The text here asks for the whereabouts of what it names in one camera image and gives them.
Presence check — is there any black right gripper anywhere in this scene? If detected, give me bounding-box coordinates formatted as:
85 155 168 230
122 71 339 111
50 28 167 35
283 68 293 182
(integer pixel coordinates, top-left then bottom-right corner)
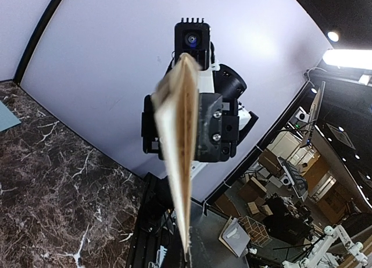
141 92 239 162

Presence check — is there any beige lined letter paper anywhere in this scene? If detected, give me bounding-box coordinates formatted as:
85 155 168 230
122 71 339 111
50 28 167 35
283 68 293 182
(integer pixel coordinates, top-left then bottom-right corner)
151 53 200 253

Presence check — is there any teal envelope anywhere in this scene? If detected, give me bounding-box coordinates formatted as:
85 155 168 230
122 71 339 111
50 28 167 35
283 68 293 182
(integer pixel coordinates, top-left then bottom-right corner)
0 102 21 132

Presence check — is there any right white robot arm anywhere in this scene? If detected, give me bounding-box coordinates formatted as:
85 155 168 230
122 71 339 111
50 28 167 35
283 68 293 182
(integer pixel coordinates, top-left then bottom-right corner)
174 33 258 163

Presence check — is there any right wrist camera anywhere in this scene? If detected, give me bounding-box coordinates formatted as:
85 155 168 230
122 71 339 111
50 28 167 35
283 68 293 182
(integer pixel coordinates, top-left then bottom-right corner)
174 17 210 70

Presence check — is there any left black frame post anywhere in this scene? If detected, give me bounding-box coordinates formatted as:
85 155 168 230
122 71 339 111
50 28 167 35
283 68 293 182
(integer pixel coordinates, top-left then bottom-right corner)
13 0 63 85

